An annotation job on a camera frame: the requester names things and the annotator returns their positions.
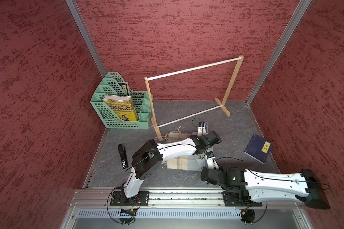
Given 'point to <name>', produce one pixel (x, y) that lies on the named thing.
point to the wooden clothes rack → (222, 104)
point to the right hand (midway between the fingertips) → (206, 173)
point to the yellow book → (123, 106)
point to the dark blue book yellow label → (258, 148)
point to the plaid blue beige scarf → (193, 162)
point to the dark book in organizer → (125, 85)
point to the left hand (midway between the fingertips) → (203, 140)
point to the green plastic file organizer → (109, 86)
